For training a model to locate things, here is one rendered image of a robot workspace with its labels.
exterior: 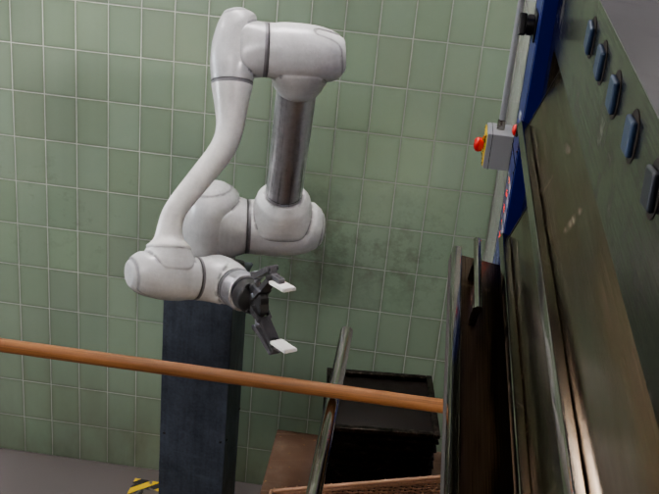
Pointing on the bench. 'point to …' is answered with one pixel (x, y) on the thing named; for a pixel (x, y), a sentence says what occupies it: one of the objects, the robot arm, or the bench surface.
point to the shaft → (223, 375)
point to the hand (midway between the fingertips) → (287, 319)
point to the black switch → (528, 24)
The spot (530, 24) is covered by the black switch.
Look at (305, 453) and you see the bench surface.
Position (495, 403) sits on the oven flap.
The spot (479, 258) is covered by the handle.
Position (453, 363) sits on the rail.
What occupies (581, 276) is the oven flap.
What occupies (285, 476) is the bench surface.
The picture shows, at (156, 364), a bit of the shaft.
